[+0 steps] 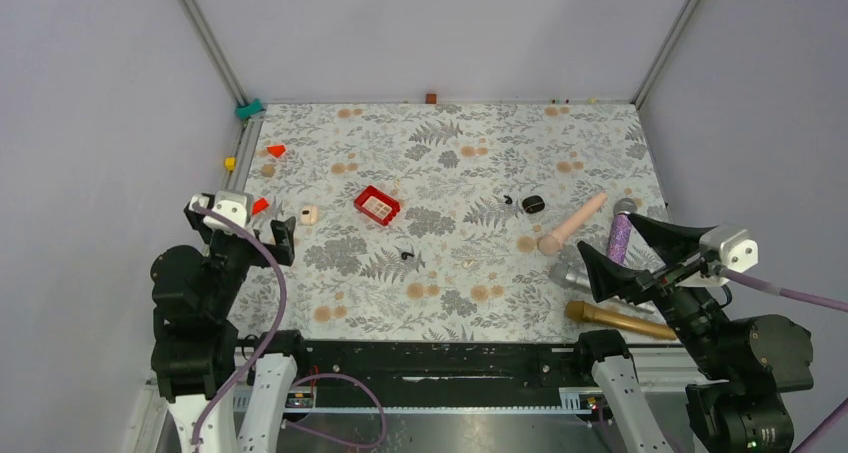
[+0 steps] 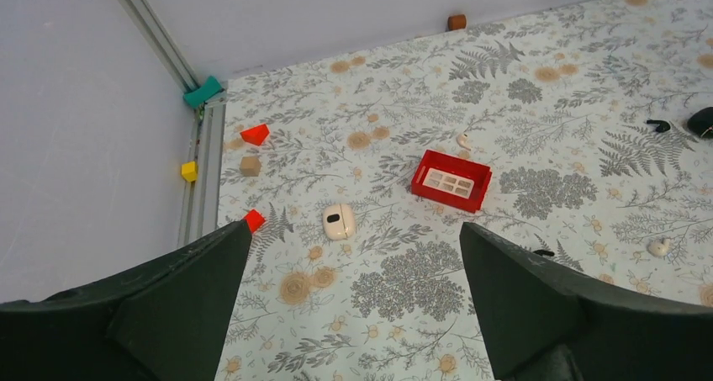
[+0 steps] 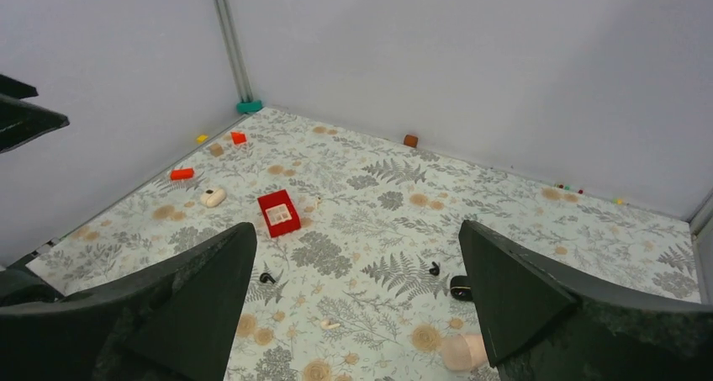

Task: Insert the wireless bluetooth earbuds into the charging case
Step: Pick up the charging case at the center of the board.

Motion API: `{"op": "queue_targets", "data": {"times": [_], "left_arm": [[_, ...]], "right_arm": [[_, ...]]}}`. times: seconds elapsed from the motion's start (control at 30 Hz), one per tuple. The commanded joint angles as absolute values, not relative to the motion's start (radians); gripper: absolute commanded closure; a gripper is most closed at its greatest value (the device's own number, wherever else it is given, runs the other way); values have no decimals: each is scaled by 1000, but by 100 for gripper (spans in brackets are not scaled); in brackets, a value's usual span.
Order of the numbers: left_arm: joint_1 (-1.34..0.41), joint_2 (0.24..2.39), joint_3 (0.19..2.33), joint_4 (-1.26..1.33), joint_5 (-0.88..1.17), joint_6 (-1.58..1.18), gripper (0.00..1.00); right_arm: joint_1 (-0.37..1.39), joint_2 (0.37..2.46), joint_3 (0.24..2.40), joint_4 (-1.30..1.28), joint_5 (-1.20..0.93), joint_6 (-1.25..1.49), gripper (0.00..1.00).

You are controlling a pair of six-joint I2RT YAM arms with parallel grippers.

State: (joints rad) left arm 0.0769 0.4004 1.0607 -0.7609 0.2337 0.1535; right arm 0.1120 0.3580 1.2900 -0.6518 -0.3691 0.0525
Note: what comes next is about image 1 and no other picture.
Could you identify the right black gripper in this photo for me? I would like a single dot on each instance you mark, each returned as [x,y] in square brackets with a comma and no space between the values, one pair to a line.
[607,277]

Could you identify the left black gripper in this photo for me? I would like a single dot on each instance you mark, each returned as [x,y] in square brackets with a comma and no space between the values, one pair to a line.
[282,232]

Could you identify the beige earbud charging case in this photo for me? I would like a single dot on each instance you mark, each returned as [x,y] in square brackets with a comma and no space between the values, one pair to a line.
[309,215]

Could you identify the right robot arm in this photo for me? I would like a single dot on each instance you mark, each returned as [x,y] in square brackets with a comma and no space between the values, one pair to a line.
[749,362]

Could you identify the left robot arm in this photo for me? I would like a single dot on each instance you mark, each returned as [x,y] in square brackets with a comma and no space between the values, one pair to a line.
[216,405]

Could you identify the black earbud charging case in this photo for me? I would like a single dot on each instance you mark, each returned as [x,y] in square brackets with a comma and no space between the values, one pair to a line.
[533,204]

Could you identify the purple glitter microphone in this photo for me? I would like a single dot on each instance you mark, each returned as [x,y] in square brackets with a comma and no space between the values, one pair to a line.
[621,228]

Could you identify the orange block lower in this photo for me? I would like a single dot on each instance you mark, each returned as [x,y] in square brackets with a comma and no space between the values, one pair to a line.
[260,206]

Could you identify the gold microphone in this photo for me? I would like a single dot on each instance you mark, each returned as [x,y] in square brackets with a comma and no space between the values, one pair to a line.
[583,312]

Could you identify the silver microphone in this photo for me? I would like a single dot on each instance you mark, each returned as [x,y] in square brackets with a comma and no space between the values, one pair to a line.
[567,276]

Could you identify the tan round block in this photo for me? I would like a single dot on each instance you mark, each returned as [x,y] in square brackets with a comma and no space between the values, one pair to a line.
[267,171]

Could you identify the pink toy microphone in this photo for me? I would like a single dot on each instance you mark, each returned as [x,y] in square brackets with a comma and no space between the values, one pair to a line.
[551,243]

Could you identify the red plastic basket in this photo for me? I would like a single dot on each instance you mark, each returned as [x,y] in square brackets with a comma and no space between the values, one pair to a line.
[377,205]

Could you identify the orange triangle block upper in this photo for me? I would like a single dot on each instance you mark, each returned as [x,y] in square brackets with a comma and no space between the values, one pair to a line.
[276,150]

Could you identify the floral patterned mat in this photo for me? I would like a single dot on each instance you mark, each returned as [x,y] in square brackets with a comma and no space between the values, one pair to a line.
[449,166]

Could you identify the teal block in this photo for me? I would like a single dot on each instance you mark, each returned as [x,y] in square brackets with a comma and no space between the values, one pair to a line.
[248,110]

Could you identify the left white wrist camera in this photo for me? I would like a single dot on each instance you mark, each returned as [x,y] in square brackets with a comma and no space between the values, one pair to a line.
[233,205]

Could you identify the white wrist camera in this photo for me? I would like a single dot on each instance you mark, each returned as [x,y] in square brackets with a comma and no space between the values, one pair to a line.
[233,205]
[735,249]

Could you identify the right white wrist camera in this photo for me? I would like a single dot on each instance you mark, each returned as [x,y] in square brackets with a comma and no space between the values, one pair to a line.
[735,249]

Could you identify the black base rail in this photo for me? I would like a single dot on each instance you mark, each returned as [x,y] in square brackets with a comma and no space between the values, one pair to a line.
[435,375]

